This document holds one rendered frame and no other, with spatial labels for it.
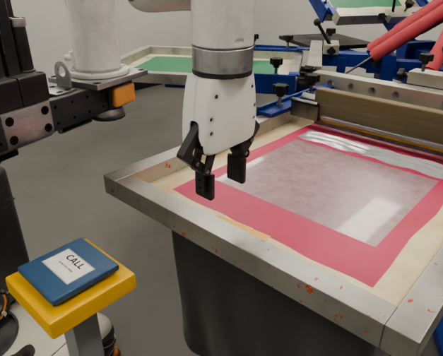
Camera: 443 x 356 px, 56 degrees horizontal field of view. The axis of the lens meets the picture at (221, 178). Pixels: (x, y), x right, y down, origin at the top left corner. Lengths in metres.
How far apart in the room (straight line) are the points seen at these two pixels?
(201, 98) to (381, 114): 0.64
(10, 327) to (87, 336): 0.95
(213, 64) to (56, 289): 0.35
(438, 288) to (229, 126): 0.32
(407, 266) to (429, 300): 0.11
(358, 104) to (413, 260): 0.50
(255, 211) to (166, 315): 1.22
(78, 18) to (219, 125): 0.47
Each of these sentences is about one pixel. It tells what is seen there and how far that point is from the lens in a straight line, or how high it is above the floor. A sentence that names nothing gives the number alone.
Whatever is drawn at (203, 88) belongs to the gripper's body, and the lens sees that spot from 0.50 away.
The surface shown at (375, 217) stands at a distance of 0.76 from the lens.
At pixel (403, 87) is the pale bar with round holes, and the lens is 1.28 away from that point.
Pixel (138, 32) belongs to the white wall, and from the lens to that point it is 5.22.
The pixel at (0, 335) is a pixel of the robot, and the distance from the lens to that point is 1.61.
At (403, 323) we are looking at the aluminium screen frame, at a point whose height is 0.99.
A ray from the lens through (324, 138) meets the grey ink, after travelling 1.06.
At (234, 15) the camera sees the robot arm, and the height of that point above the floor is 1.29.
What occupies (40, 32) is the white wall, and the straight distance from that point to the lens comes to 4.61.
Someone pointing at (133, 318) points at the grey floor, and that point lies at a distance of 1.91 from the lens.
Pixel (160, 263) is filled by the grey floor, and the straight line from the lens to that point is 2.17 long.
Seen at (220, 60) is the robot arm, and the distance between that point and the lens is 0.49.
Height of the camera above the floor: 1.34
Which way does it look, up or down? 27 degrees down
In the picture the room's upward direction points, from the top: straight up
